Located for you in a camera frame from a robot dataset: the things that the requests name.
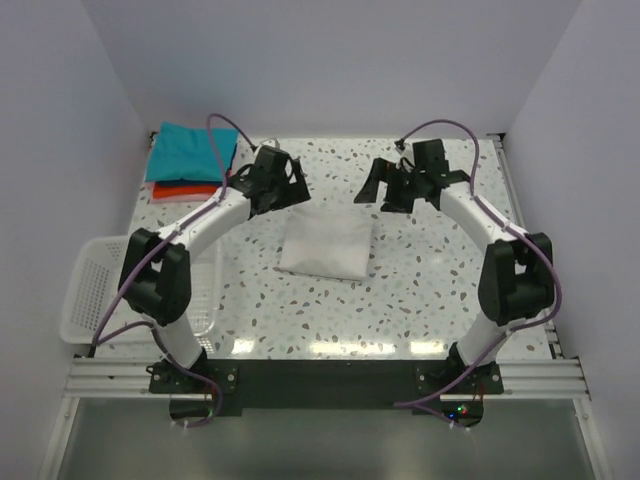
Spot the teal folded t-shirt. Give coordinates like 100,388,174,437
145,122,238,183

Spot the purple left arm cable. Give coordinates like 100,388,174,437
92,112,261,426

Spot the white t-shirt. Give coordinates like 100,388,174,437
279,206,374,281

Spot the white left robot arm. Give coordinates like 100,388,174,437
117,145,310,369

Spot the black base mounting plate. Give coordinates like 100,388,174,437
146,359,504,427

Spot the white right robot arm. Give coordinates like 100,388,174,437
354,140,560,380

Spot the orange folded t-shirt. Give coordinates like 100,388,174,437
152,180,222,199

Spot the white plastic basket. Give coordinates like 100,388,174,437
60,236,223,345

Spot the pink folded t-shirt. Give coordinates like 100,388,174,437
150,182,206,203

